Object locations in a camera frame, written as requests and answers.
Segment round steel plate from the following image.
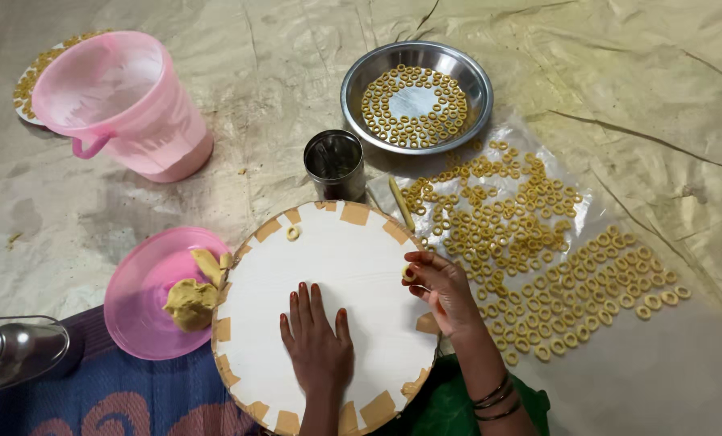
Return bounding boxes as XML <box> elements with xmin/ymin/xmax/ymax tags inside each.
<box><xmin>340</xmin><ymin>40</ymin><xmax>494</xmax><ymax>156</ymax></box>

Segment shiny steel vessel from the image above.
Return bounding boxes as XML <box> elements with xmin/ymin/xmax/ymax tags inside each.
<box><xmin>0</xmin><ymin>314</ymin><xmax>71</xmax><ymax>392</ymax></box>

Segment person's green garment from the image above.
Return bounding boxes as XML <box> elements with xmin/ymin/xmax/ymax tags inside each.
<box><xmin>373</xmin><ymin>354</ymin><xmax>552</xmax><ymax>436</ymax></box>

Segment scattered heap of dough rings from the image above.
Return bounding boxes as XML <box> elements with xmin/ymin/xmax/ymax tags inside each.
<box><xmin>400</xmin><ymin>139</ymin><xmax>586</xmax><ymax>285</ymax></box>

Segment dough rings circling steel plate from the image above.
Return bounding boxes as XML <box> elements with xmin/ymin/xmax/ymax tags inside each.
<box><xmin>361</xmin><ymin>63</ymin><xmax>471</xmax><ymax>150</ymax></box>

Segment pink plastic bucket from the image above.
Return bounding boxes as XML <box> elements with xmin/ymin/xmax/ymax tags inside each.
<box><xmin>31</xmin><ymin>30</ymin><xmax>215</xmax><ymax>184</ymax></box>

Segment neat rows of dough rings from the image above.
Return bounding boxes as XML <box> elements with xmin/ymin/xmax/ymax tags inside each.
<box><xmin>475</xmin><ymin>224</ymin><xmax>693</xmax><ymax>368</ymax></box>

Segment person's right hand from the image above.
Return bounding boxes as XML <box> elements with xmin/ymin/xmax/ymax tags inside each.
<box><xmin>402</xmin><ymin>250</ymin><xmax>486</xmax><ymax>340</ymax></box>

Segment steel tumbler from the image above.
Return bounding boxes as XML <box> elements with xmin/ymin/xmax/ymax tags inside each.
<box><xmin>303</xmin><ymin>129</ymin><xmax>367</xmax><ymax>203</ymax></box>

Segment round white taped board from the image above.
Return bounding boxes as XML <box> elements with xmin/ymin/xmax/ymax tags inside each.
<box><xmin>211</xmin><ymin>200</ymin><xmax>444</xmax><ymax>436</ymax></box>

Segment blue patterned mat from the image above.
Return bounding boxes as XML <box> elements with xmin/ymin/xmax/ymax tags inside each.
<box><xmin>0</xmin><ymin>304</ymin><xmax>266</xmax><ymax>436</ymax></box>

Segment small yellow dough piece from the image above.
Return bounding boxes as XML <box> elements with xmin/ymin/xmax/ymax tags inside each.
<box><xmin>189</xmin><ymin>247</ymin><xmax>234</xmax><ymax>289</ymax></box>

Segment person's left hand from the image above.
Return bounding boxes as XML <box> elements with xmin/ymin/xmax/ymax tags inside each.
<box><xmin>279</xmin><ymin>281</ymin><xmax>356</xmax><ymax>402</ymax></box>

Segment pink plastic plate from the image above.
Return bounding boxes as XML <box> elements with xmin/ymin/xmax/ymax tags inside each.
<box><xmin>103</xmin><ymin>226</ymin><xmax>235</xmax><ymax>362</ymax></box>

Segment clear plastic sheet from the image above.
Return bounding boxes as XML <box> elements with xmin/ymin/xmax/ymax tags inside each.
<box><xmin>366</xmin><ymin>118</ymin><xmax>598</xmax><ymax>291</ymax></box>

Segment white plate of dough rings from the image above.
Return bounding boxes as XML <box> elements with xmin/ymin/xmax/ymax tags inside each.
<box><xmin>12</xmin><ymin>29</ymin><xmax>115</xmax><ymax>128</ymax></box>

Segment thin dark bangle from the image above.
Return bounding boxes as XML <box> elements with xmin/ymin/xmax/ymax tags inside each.
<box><xmin>471</xmin><ymin>372</ymin><xmax>512</xmax><ymax>405</ymax></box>
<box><xmin>475</xmin><ymin>400</ymin><xmax>523</xmax><ymax>422</ymax></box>
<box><xmin>473</xmin><ymin>381</ymin><xmax>516</xmax><ymax>411</ymax></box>

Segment large yellow dough lump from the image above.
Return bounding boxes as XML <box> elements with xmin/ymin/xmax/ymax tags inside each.
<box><xmin>162</xmin><ymin>278</ymin><xmax>220</xmax><ymax>333</ymax></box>

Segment thin rolled dough stick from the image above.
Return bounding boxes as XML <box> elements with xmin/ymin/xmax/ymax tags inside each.
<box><xmin>388</xmin><ymin>176</ymin><xmax>416</xmax><ymax>233</ymax></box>

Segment beige tarpaulin sheet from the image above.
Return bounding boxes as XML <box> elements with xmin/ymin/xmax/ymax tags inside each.
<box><xmin>0</xmin><ymin>0</ymin><xmax>722</xmax><ymax>436</ymax></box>

